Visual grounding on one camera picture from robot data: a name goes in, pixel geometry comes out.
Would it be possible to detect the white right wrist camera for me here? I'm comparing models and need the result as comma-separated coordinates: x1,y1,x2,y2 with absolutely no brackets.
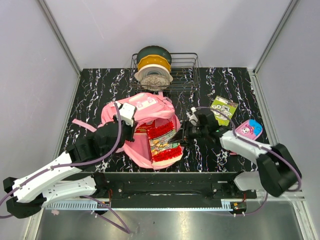
186,107,198,126

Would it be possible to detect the yellow plate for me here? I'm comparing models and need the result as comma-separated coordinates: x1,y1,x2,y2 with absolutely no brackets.
137,54,171,72

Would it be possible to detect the dark green plate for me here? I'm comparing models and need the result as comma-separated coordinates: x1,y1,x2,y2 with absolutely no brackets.
136,45,172,64

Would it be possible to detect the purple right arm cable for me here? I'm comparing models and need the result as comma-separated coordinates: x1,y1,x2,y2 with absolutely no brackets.
194,106,303,217

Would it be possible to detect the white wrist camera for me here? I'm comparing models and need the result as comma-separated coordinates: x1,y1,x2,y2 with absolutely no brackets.
186,107,198,126
115,101,137,127

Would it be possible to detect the red top activity book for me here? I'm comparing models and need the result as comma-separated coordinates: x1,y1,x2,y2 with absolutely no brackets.
134,121,155,134

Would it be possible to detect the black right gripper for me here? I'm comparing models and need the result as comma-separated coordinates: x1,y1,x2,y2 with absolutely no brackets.
168,119,208,147

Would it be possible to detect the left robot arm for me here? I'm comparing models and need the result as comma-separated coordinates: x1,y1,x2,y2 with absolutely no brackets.
0,117,137,219

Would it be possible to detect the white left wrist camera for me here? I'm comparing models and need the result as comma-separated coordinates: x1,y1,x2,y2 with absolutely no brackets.
115,101,137,127

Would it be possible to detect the pink student backpack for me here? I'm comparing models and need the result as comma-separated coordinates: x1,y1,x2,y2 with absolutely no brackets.
71,91,182,171

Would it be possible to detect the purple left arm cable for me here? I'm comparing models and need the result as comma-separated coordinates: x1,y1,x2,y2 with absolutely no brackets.
0,101,132,235

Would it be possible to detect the grey patterned plate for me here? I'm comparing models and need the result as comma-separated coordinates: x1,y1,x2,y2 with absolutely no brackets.
140,75,170,87

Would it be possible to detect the aluminium front rail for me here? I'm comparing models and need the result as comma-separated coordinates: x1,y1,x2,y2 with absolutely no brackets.
32,180,308,211

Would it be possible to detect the pink purple pencil case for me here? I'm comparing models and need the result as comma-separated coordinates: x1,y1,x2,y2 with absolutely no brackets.
235,119,263,141

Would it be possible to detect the green bottom book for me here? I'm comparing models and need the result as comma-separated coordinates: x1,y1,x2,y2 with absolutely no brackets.
210,96,239,126

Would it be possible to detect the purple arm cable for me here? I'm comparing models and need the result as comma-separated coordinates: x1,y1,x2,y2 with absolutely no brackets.
0,101,132,235
194,106,303,217

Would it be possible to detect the black wire dish rack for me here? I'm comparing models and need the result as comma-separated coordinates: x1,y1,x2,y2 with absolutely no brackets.
128,52,201,93

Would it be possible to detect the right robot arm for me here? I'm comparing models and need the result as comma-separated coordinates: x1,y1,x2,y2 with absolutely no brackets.
169,108,302,199

